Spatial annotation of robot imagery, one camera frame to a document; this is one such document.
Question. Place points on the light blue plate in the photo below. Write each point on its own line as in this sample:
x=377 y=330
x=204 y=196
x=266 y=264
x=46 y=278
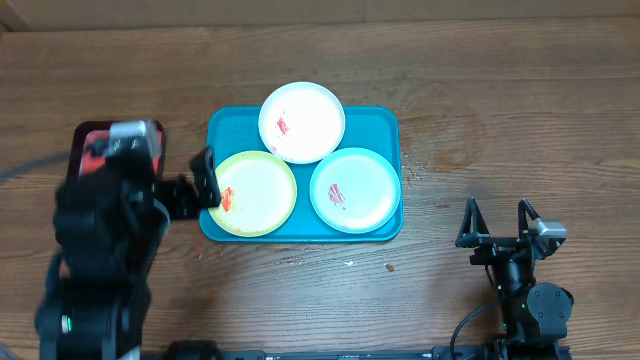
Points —
x=355 y=190

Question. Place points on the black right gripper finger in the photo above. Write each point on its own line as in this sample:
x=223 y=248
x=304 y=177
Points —
x=525 y=212
x=473 y=226

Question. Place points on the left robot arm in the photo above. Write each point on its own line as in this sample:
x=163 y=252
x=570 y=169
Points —
x=109 y=225

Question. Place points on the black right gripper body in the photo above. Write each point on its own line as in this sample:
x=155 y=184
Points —
x=494 y=249

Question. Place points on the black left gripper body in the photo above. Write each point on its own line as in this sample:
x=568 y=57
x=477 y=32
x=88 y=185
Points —
x=175 y=197

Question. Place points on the yellow plate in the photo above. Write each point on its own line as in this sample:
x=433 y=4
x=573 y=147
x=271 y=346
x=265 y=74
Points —
x=258 y=194

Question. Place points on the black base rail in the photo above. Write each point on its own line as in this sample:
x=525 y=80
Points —
x=209 y=350

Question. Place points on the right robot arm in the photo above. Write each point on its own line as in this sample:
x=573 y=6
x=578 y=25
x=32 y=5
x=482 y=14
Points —
x=534 y=315

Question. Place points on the white plate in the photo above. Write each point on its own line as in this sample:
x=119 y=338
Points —
x=301 y=122

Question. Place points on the red and black tray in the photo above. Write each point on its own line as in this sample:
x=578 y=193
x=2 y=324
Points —
x=89 y=144

